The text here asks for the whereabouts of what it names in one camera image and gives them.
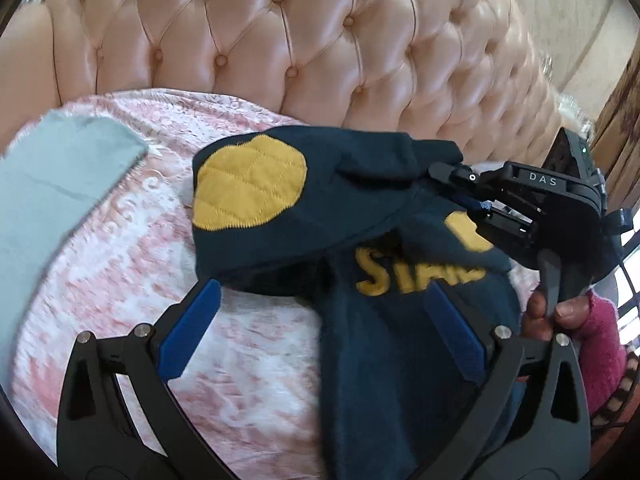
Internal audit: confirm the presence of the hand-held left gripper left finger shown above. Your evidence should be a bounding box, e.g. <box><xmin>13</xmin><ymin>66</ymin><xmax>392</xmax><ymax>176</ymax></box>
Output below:
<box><xmin>56</xmin><ymin>278</ymin><xmax>236</xmax><ymax>480</ymax></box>

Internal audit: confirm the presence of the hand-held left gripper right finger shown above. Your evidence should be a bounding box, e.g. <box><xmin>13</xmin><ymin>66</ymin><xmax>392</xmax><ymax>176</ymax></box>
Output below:
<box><xmin>410</xmin><ymin>279</ymin><xmax>592</xmax><ymax>480</ymax></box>

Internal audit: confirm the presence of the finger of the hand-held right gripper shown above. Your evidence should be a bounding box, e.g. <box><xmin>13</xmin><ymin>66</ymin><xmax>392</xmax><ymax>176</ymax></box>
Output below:
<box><xmin>472</xmin><ymin>200</ymin><xmax>540</xmax><ymax>238</ymax></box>
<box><xmin>427</xmin><ymin>161</ymin><xmax>506</xmax><ymax>196</ymax></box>

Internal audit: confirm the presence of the navy sweater yellow lettering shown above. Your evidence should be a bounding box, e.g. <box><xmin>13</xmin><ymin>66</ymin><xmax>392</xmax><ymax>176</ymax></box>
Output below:
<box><xmin>191</xmin><ymin>125</ymin><xmax>531</xmax><ymax>480</ymax></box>

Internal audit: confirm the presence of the person's right hand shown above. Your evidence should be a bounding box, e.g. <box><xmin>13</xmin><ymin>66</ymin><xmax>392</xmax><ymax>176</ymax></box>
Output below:
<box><xmin>520</xmin><ymin>287</ymin><xmax>628</xmax><ymax>408</ymax></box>

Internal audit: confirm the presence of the gold embroidered curtain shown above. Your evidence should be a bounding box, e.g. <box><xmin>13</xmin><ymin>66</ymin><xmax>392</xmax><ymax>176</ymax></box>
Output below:
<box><xmin>585</xmin><ymin>55</ymin><xmax>640</xmax><ymax>206</ymax></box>

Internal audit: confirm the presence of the pink floral blanket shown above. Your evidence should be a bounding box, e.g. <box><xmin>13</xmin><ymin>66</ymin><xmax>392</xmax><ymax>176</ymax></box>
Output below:
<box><xmin>10</xmin><ymin>87</ymin><xmax>546</xmax><ymax>480</ymax></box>

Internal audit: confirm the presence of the black framed glass window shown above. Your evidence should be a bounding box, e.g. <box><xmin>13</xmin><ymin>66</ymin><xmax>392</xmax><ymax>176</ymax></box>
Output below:
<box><xmin>612</xmin><ymin>230</ymin><xmax>640</xmax><ymax>346</ymax></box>

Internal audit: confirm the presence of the light blue folded cloth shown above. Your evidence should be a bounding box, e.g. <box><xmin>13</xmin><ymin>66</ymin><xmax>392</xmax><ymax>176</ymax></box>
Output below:
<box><xmin>0</xmin><ymin>110</ymin><xmax>151</xmax><ymax>381</ymax></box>

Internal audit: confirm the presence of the beige tufted leather sofa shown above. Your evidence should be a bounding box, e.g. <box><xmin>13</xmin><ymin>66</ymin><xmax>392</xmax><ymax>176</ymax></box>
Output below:
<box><xmin>0</xmin><ymin>0</ymin><xmax>601</xmax><ymax>171</ymax></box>

